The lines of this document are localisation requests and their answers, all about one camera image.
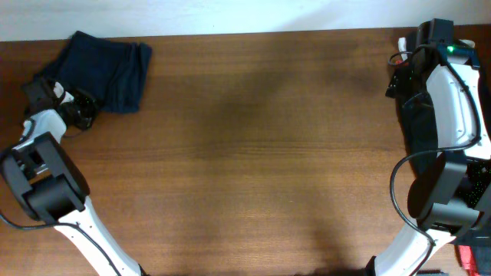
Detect navy blue shorts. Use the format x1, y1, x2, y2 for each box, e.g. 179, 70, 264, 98
35, 31, 153, 113

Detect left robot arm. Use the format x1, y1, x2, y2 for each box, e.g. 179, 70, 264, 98
1, 77, 146, 275

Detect black garment in pile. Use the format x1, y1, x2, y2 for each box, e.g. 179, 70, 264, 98
394, 30, 491, 246

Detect white cloth in pile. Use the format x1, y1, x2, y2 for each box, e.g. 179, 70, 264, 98
397, 37, 407, 61

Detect red item at bottom right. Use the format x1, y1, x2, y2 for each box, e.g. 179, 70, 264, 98
456, 245, 480, 276

